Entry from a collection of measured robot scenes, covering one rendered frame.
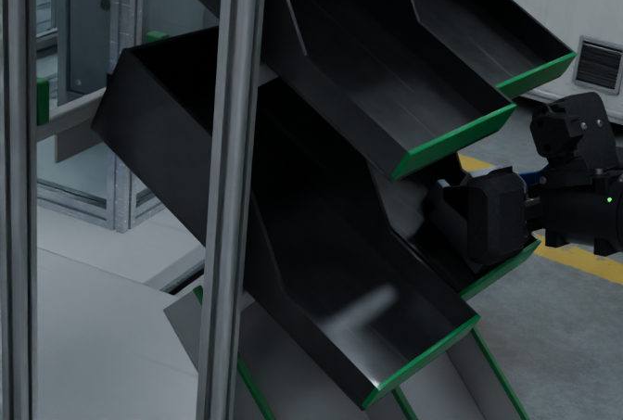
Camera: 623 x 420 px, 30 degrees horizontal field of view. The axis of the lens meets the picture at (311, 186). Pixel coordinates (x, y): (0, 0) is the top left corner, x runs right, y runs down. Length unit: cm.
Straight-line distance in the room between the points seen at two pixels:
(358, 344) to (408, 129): 16
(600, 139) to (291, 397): 30
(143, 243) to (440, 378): 72
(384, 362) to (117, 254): 88
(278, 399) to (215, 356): 12
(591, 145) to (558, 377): 231
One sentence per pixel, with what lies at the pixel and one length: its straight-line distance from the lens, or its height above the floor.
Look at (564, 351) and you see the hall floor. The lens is 327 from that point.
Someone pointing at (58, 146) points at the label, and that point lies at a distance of 88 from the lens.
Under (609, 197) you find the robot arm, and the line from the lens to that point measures 84.
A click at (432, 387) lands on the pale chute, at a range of 103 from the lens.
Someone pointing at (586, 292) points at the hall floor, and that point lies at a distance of 360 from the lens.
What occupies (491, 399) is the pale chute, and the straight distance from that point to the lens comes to 106.
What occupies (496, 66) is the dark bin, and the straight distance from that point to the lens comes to 88.
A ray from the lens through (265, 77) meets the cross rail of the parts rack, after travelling 73.
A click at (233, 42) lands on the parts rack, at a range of 70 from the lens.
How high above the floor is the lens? 161
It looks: 24 degrees down
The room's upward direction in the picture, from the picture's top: 6 degrees clockwise
